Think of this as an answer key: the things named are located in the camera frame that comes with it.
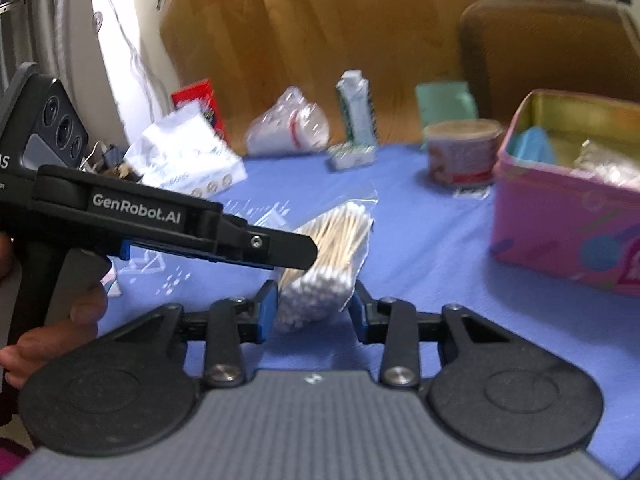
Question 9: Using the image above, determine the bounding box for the light green mug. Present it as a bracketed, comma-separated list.
[414, 81, 479, 137]

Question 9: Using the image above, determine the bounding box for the pink tin box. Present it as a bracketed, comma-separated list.
[489, 89, 640, 299]

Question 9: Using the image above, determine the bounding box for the wooden headboard panel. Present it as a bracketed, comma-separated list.
[159, 0, 485, 157]

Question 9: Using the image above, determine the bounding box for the printed paper food cup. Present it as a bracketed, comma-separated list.
[423, 119, 504, 189]

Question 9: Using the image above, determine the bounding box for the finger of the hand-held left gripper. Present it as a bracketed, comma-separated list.
[217, 212, 320, 271]

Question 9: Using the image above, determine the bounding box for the blue printed tablecloth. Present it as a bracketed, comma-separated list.
[95, 142, 640, 480]

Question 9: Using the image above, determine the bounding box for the brown chair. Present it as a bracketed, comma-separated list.
[457, 0, 640, 122]

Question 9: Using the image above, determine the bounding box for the person's left hand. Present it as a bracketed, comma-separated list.
[0, 234, 109, 391]

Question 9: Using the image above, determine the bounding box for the bag of cotton swabs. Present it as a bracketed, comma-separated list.
[271, 194, 377, 334]

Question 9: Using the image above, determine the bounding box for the white wet wipes pack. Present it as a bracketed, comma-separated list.
[124, 109, 249, 197]

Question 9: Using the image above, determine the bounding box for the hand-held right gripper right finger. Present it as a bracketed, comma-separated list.
[349, 280, 517, 389]

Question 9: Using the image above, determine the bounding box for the grey curtain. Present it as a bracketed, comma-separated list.
[0, 0, 127, 111]

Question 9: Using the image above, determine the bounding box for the blue plastic case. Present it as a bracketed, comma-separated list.
[506, 127, 557, 166]

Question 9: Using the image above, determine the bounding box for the green and white drink carton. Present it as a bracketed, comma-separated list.
[335, 70, 379, 149]

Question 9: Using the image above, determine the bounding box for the plastic-wrapped stack of cups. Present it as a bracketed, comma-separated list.
[244, 86, 332, 157]

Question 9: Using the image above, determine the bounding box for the red cardboard box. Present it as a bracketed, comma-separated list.
[171, 78, 229, 142]

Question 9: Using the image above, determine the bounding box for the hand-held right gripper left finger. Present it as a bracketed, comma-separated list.
[114, 280, 279, 389]

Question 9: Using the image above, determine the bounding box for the green tissue packet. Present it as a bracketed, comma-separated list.
[327, 142, 377, 171]

